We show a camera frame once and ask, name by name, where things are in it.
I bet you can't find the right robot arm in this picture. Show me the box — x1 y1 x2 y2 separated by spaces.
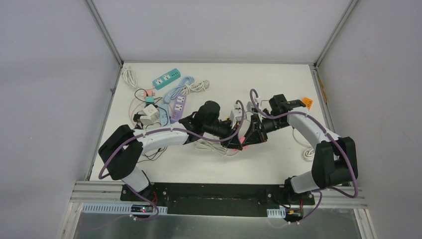
249 89 359 204

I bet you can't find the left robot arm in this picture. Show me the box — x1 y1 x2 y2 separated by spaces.
98 100 246 201

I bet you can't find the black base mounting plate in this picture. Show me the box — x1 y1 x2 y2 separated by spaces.
140 183 315 217

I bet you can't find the pink plug adapter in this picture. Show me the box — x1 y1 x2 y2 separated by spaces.
238 136 248 151

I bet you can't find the teal plug adapter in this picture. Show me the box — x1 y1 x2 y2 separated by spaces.
145 96 155 104

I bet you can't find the purple power strip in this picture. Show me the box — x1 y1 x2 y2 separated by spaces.
170 94 187 124

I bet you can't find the white coiled cable right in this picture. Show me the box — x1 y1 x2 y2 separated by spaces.
293 128 316 162

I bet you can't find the teal power strip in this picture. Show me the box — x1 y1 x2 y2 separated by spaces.
152 68 181 90

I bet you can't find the white cable of purple strip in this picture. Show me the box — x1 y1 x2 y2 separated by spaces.
179 79 211 96

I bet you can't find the light blue power strip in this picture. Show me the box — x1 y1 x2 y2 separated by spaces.
157 104 170 126

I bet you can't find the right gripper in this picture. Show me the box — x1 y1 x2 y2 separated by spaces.
242 113 290 145

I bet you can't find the white coiled cable left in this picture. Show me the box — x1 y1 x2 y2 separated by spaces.
122 67 138 90

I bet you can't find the white cube socket adapter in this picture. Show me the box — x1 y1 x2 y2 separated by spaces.
142 104 159 120

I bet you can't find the light blue coiled cable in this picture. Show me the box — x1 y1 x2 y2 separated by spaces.
163 76 196 105

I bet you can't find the orange power strip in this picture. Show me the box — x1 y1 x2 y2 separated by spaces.
302 97 314 110

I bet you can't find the small pink plug charger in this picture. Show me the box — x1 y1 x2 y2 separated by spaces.
143 90 154 98

